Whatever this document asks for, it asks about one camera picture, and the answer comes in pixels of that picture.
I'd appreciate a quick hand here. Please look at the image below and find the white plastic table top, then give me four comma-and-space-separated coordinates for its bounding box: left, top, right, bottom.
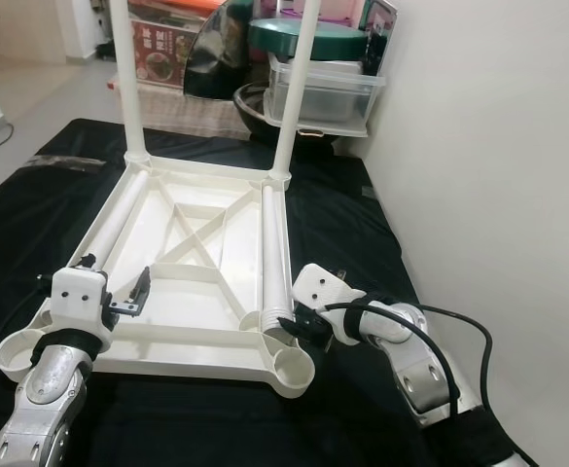
0, 151, 316, 400

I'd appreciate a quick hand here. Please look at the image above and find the black tablecloth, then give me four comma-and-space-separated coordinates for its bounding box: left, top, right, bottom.
0, 119, 518, 467

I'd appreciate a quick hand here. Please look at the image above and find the clear tape strip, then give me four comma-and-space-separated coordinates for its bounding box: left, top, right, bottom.
36, 154, 110, 171

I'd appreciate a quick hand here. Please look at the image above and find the beige cloth covered bench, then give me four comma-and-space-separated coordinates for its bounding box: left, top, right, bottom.
109, 78, 256, 139

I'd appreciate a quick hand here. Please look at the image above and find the black wok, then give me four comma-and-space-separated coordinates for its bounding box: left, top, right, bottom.
233, 83, 343, 147

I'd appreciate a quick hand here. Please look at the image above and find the orange lid storage box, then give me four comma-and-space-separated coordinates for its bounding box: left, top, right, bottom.
104, 0, 207, 90

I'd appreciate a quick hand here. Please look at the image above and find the clear plastic container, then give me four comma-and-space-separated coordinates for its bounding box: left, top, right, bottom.
265, 54, 387, 137

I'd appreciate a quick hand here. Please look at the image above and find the black plastic bag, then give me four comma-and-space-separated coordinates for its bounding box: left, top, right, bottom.
185, 0, 261, 100

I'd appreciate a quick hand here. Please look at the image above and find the green pot lid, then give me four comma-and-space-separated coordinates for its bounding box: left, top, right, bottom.
247, 15, 368, 61

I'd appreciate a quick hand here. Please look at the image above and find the dark printed carton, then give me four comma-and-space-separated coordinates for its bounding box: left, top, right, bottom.
357, 0, 400, 74

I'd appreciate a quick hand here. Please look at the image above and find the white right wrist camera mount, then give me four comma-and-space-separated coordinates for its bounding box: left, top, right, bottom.
292, 263, 368, 346

